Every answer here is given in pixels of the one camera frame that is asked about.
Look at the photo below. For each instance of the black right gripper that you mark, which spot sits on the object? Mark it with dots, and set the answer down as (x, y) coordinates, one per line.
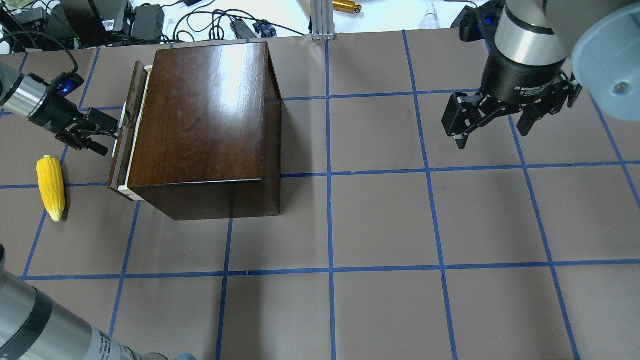
(520, 80)

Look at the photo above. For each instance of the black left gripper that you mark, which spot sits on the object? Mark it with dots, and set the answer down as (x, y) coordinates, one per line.
(51, 111)

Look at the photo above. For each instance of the wooden drawer with white handle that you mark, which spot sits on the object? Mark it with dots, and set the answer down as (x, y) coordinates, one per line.
(129, 123)

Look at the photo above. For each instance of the yellow corn cob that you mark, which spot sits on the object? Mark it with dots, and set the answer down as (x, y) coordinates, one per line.
(51, 186)

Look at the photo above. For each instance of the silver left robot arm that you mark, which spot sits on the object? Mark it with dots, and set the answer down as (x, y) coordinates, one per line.
(33, 325)

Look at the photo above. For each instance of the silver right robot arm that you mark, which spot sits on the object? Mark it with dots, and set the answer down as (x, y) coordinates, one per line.
(542, 54)

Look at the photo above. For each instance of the dark wooden drawer cabinet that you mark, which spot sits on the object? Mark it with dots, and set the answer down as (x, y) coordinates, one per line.
(208, 141)

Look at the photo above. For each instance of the white light bulb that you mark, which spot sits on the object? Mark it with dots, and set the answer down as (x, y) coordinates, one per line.
(430, 18)

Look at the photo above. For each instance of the black power adapter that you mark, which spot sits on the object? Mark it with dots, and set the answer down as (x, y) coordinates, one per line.
(148, 22)

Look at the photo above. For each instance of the brown paper table mat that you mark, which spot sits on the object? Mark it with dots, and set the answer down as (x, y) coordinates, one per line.
(392, 243)

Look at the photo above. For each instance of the gold cylindrical tool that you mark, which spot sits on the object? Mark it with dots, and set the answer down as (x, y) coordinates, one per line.
(346, 6)

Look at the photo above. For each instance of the aluminium frame post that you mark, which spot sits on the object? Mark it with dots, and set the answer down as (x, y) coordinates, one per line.
(322, 20)

